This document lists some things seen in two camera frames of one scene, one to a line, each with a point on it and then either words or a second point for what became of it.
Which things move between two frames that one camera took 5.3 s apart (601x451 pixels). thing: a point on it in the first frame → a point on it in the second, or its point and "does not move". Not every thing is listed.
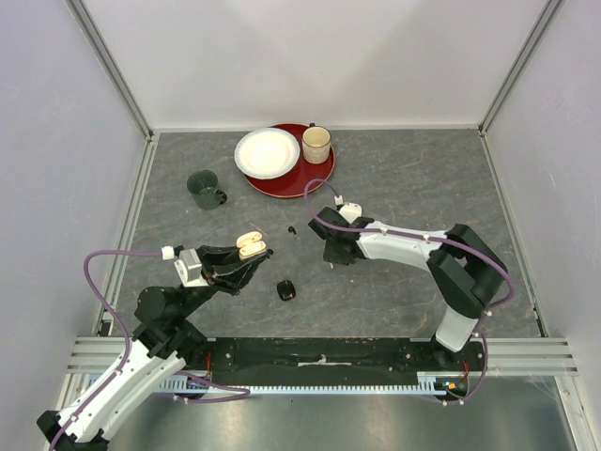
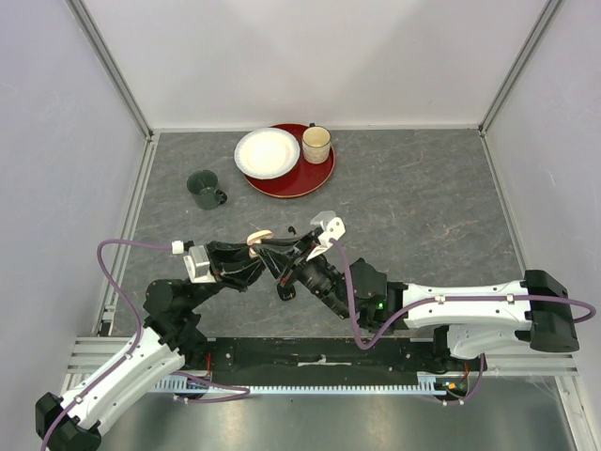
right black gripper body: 331,255 → 300,265
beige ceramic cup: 316,144 does not move
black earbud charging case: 286,290 does not move
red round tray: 292,185 does not move
